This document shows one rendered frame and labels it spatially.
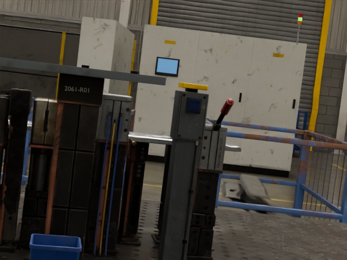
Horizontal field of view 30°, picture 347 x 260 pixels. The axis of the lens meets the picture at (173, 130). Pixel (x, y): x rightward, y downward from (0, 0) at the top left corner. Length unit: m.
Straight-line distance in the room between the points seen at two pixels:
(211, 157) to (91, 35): 7.99
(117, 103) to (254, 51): 8.06
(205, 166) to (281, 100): 8.04
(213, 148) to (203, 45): 7.91
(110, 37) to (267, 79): 2.37
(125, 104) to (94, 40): 7.98
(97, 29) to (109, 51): 0.37
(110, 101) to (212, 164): 0.31
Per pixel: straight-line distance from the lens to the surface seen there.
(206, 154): 1.68
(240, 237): 2.09
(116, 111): 1.63
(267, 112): 9.67
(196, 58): 9.56
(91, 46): 9.60
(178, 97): 1.50
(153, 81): 1.44
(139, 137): 1.76
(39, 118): 1.63
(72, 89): 1.46
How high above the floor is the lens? 1.15
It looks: 4 degrees down
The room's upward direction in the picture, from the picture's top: 7 degrees clockwise
